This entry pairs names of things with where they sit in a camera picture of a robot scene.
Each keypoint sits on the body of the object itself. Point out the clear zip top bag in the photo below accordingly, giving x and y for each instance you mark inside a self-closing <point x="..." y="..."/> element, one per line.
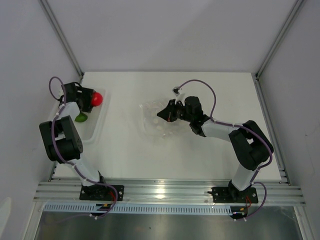
<point x="156" y="127"/>

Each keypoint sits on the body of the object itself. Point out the white slotted cable duct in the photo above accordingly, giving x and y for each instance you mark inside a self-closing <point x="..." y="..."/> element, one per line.
<point x="130" y="208"/>

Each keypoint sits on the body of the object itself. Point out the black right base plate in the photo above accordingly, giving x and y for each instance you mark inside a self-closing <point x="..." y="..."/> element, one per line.
<point x="223" y="194"/>

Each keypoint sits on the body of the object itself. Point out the white perforated plastic basket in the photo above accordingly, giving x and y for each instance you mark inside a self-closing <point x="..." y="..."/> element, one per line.
<point x="88" y="131"/>

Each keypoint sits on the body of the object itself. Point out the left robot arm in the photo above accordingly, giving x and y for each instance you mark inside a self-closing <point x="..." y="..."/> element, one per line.
<point x="63" y="143"/>

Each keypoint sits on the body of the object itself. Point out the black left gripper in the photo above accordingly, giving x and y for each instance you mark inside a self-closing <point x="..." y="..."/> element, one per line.
<point x="87" y="94"/>

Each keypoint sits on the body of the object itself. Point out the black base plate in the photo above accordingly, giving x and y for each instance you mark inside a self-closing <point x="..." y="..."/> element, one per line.
<point x="113" y="193"/>
<point x="223" y="194"/>

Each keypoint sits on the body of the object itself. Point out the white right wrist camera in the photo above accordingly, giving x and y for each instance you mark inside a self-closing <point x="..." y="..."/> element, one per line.
<point x="179" y="94"/>

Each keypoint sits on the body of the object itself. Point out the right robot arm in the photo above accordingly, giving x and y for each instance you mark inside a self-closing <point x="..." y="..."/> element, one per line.
<point x="252" y="148"/>

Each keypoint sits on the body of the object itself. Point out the orange green toy mango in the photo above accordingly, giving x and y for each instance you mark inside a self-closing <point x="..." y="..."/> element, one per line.
<point x="82" y="117"/>

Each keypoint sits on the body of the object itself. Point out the red toy tomato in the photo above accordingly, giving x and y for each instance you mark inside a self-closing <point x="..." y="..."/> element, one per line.
<point x="97" y="99"/>

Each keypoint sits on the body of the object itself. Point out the left aluminium frame post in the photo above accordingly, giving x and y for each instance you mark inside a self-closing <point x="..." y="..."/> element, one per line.
<point x="55" y="25"/>

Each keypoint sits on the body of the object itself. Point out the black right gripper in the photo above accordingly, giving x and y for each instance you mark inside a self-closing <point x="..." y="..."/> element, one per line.
<point x="168" y="113"/>

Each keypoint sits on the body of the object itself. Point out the right aluminium frame post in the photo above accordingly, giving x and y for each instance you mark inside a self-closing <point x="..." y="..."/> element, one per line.
<point x="280" y="36"/>

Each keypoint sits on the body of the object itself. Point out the aluminium mounting rail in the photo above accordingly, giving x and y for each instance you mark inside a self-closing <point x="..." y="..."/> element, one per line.
<point x="168" y="192"/>

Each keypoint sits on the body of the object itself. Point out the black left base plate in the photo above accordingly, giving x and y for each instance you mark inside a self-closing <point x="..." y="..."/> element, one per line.
<point x="113" y="193"/>

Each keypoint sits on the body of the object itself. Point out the aluminium frame post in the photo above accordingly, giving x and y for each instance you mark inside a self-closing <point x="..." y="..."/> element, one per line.
<point x="55" y="25"/>
<point x="280" y="36"/>

